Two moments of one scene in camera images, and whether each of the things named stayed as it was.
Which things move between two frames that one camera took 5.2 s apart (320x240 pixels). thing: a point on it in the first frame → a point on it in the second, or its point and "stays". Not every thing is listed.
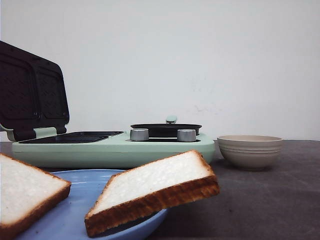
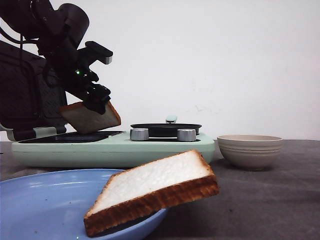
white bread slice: x=27 y=195 → x=84 y=120
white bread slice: x=138 y=192 stays
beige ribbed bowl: x=250 y=151 stays
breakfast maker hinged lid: x=34 y=93 stays
